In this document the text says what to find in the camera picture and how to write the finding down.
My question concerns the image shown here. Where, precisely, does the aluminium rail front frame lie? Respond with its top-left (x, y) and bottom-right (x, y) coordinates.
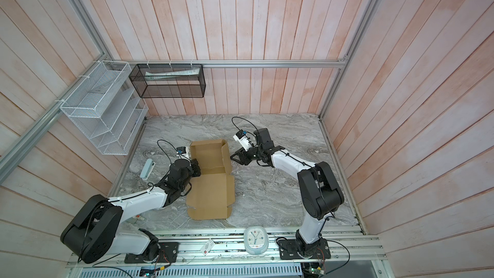
top-left (63, 227), bottom-right (394, 277)

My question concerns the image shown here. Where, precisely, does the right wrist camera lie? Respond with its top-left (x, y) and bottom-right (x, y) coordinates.
top-left (234, 130), bottom-right (254, 151)

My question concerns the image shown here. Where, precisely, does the black wire mesh basket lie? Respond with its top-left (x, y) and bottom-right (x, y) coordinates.
top-left (129, 63), bottom-right (207, 99)

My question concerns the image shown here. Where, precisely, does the brown cardboard box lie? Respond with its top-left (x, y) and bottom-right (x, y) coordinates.
top-left (186, 139), bottom-right (235, 221)

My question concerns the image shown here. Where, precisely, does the white round clock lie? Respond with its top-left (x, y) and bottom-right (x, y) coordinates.
top-left (244, 226), bottom-right (269, 255)

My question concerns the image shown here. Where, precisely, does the light blue small device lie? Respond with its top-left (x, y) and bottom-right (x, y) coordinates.
top-left (140, 158), bottom-right (155, 180)

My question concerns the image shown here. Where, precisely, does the white wire mesh shelf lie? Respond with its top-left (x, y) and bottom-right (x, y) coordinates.
top-left (60, 60), bottom-right (148, 156)

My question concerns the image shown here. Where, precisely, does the paper in black basket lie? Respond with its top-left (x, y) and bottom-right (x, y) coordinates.
top-left (144, 68), bottom-right (201, 81)

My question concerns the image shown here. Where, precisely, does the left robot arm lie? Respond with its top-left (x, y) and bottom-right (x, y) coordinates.
top-left (60, 158), bottom-right (201, 264)

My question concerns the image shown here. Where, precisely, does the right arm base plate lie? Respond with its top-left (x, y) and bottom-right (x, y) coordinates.
top-left (275, 238), bottom-right (331, 260)

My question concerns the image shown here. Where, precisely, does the white paper tag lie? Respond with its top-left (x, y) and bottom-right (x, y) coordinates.
top-left (200, 239), bottom-right (216, 255)

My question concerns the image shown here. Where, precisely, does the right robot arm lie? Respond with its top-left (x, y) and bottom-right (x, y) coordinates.
top-left (230, 128), bottom-right (345, 247)

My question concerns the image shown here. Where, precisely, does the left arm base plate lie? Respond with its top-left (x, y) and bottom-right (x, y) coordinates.
top-left (124, 242), bottom-right (180, 264)

